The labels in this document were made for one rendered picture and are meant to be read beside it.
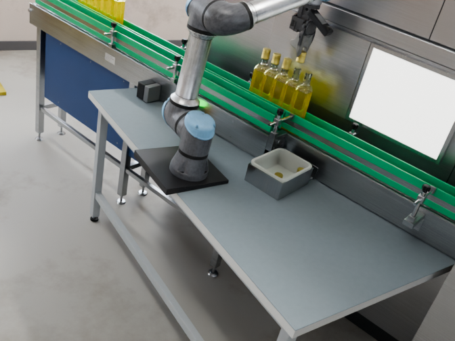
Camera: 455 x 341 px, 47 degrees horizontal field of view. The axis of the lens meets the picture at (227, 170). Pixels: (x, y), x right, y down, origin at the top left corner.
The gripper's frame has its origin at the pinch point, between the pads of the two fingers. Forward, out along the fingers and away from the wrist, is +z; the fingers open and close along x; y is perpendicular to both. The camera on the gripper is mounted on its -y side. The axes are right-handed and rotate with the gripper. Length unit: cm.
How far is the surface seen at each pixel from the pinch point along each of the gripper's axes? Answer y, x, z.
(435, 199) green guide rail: -72, 3, 28
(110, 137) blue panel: 96, 14, 84
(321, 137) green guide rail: -21.4, 3.5, 27.5
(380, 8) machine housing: -19.6, -15.1, -24.1
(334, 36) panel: -5.8, -12.1, -8.1
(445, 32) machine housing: -46, -15, -24
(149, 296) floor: 16, 49, 121
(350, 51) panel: -14.5, -12.2, -4.9
